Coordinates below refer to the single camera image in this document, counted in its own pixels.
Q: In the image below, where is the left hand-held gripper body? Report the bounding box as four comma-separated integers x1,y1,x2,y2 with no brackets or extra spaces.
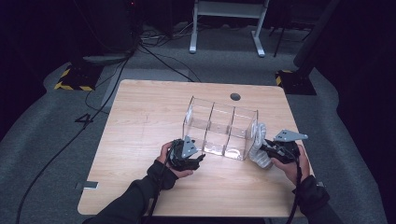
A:
169,135,200,172

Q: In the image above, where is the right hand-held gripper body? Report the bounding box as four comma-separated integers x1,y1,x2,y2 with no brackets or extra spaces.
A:
269,129,309,165

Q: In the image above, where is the grey striped cloth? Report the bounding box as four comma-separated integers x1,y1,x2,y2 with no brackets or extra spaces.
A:
248,122,275,170

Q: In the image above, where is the clear acrylic organizer box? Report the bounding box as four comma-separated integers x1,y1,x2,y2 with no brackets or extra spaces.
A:
181,95,260,161

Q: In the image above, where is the person's left hand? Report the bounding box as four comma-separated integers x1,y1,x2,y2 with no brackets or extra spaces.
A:
156,141,194,179

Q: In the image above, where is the person's right hand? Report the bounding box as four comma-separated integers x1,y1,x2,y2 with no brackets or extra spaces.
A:
270,144,311,186

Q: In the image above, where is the black yellow striped stand base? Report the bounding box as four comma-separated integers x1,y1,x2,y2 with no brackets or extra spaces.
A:
275,69,317,96
54,63,104,91

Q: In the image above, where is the dark tripod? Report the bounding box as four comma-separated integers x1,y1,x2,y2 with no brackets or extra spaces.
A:
269,26,312,59

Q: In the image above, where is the dark slanted stand pole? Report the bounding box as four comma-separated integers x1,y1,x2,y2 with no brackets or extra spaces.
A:
293,0,342,78

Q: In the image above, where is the grey flat stand foot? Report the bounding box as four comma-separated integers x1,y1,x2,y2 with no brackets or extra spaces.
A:
82,54,129,66

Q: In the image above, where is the right hand-held gripper cable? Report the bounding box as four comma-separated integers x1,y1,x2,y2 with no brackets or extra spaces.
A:
286,148,304,224

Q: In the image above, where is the hand-held gripper cable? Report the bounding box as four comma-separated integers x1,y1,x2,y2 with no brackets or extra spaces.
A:
286,148,304,224
146,139,183,224

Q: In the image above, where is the left hand-held gripper cable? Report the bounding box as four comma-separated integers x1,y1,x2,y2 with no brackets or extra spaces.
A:
146,139,183,224

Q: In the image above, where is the thin black floor cable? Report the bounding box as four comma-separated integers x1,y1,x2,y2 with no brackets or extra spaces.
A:
138,41,202,83

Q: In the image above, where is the long black floor cable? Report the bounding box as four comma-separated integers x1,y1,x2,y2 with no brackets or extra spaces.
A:
15,57,132,224

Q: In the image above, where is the white desk frame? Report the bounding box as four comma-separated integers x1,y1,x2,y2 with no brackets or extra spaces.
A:
189,0,270,58

